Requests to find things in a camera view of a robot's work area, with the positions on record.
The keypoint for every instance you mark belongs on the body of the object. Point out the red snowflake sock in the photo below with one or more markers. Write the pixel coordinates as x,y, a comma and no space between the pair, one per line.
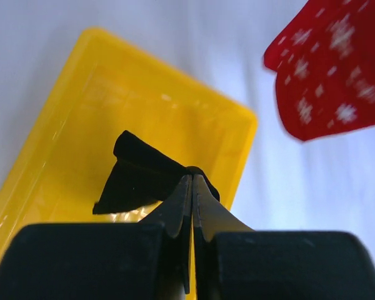
324,61

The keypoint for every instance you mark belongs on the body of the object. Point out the yellow plastic tray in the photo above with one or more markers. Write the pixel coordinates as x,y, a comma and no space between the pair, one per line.
105,88

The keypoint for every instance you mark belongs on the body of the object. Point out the black sock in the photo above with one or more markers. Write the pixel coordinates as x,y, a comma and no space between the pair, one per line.
141,176

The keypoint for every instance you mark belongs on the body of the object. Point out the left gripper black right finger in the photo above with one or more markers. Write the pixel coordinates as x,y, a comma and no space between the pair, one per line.
233,261

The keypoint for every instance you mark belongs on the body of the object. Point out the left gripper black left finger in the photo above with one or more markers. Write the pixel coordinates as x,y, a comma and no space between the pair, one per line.
149,259

